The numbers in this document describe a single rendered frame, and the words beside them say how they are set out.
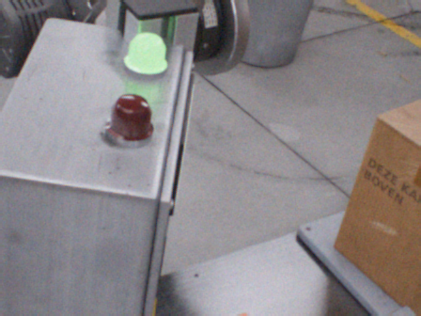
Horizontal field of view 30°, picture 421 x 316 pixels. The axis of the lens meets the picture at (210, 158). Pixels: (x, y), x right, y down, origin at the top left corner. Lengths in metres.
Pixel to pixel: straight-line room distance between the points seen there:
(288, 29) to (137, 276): 3.05
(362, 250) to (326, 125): 1.96
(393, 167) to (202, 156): 1.76
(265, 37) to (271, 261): 2.20
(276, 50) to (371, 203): 2.29
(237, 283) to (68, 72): 0.84
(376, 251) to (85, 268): 0.89
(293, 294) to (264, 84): 2.20
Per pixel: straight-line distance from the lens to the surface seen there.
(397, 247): 1.25
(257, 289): 1.27
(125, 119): 0.41
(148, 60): 0.48
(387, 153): 1.20
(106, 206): 0.40
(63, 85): 0.47
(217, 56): 1.30
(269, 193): 2.81
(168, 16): 0.51
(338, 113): 3.34
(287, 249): 1.35
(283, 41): 3.48
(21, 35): 1.65
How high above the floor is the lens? 1.73
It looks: 36 degrees down
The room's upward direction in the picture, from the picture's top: 11 degrees clockwise
